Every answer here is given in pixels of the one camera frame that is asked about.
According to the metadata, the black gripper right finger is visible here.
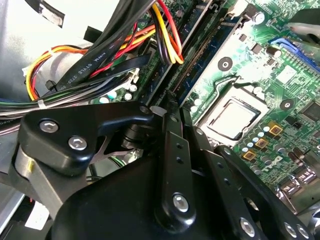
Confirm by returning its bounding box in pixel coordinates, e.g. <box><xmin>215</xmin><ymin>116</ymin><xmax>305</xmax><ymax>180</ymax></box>
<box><xmin>180</xmin><ymin>107</ymin><xmax>316</xmax><ymax>240</ymax></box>

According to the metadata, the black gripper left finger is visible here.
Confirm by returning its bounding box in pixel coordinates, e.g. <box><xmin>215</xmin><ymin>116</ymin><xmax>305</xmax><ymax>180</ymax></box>
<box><xmin>11</xmin><ymin>94</ymin><xmax>198</xmax><ymax>227</ymax></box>

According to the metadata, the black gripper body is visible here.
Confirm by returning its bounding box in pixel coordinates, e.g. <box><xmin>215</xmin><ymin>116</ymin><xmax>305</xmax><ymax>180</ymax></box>
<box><xmin>51</xmin><ymin>149</ymin><xmax>238</xmax><ymax>240</ymax></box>

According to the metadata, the blue RAM stick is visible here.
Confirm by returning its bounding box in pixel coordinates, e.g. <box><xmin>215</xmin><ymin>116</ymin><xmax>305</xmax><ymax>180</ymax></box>
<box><xmin>178</xmin><ymin>14</ymin><xmax>238</xmax><ymax>106</ymax></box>

